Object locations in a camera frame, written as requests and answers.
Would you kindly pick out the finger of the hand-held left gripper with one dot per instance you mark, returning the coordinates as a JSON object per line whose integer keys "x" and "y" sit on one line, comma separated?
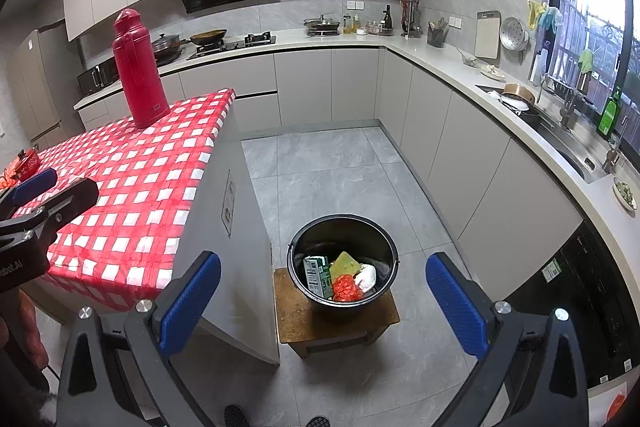
{"x": 70, "y": 199}
{"x": 35, "y": 187}

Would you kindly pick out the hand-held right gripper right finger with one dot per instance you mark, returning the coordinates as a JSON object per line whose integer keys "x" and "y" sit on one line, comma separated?
{"x": 457, "y": 304}

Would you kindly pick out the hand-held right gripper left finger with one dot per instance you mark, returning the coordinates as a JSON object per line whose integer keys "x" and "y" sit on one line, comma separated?
{"x": 187, "y": 302}

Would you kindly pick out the white paper towel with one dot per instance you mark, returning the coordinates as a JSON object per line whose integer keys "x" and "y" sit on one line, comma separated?
{"x": 366, "y": 278}

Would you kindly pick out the orange plastic bag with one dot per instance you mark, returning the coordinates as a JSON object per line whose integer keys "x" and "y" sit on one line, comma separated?
{"x": 346, "y": 289}

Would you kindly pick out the yellow green sponge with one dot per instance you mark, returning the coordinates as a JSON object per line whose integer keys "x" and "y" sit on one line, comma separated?
{"x": 345, "y": 264}

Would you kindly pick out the green and white carton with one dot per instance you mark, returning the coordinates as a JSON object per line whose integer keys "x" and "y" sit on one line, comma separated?
{"x": 316, "y": 277}

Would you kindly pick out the black bucket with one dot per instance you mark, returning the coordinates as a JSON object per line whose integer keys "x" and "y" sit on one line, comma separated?
{"x": 345, "y": 227}

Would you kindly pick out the person's left hand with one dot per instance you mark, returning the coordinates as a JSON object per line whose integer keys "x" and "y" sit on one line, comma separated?
{"x": 30, "y": 337}

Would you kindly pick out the small red pot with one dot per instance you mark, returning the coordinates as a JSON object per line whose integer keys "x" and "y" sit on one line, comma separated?
{"x": 26, "y": 164}

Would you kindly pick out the red checked tablecloth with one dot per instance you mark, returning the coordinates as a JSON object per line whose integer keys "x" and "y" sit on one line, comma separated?
{"x": 150, "y": 182}

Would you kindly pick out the beige refrigerator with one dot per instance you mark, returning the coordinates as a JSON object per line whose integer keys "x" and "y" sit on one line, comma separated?
{"x": 35, "y": 87}

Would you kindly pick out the wooden stool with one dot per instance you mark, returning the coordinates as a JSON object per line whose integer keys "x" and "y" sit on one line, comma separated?
{"x": 300, "y": 327}

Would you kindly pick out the black shoe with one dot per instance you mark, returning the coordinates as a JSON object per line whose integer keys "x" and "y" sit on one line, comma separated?
{"x": 234, "y": 416}
{"x": 316, "y": 422}

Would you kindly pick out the black microwave oven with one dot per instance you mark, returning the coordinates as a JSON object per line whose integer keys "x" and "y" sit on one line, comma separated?
{"x": 97, "y": 78}

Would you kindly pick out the black built-in dishwasher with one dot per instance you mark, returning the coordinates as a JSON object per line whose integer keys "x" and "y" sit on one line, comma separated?
{"x": 585, "y": 302}

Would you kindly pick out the tall red thermos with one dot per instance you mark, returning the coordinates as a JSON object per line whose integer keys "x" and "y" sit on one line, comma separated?
{"x": 137, "y": 72}

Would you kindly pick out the wok with glass lid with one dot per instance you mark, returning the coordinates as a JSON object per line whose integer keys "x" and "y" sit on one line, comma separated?
{"x": 166, "y": 47}

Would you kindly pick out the steel kitchen sink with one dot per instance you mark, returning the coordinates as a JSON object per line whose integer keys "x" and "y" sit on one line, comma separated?
{"x": 570, "y": 152}

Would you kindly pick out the white bowl with greens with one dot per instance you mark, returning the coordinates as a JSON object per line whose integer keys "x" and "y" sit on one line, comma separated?
{"x": 625, "y": 194}

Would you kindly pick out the black frying pan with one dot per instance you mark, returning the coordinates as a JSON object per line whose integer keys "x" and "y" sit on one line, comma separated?
{"x": 209, "y": 38}

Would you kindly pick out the copper pot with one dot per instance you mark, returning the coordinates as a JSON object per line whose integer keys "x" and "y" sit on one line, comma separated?
{"x": 520, "y": 96}

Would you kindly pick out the steel faucet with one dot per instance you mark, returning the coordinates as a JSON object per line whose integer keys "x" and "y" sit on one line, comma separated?
{"x": 567, "y": 107}

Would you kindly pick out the black gas stove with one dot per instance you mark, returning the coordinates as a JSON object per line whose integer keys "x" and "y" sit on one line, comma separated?
{"x": 250, "y": 43}

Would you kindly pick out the green dish soap bottle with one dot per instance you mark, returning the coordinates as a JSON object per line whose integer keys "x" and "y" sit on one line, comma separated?
{"x": 610, "y": 117}

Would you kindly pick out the black chopstick holder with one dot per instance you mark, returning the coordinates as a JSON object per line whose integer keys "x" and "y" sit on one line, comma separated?
{"x": 436, "y": 37}

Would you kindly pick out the white cutting board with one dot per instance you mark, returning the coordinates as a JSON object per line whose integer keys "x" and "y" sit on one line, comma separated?
{"x": 487, "y": 36}

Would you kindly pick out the green hanging cloth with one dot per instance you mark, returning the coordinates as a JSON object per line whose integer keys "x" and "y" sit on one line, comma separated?
{"x": 585, "y": 61}

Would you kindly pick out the round steel steamer tray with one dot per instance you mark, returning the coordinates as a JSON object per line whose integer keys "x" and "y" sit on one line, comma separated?
{"x": 515, "y": 34}

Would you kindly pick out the utensil holder with utensils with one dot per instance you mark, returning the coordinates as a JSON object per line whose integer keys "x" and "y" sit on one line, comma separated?
{"x": 411, "y": 22}

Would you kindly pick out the dark wine bottle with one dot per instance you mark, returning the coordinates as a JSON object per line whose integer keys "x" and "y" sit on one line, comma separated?
{"x": 387, "y": 21}

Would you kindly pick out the cooking oil bottles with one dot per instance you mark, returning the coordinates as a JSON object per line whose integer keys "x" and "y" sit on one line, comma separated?
{"x": 351, "y": 26}

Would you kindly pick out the teal hanging cloth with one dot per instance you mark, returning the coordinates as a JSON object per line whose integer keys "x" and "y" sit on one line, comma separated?
{"x": 552, "y": 19}

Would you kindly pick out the yellow hanging glove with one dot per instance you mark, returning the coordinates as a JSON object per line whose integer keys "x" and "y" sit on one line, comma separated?
{"x": 536, "y": 13}

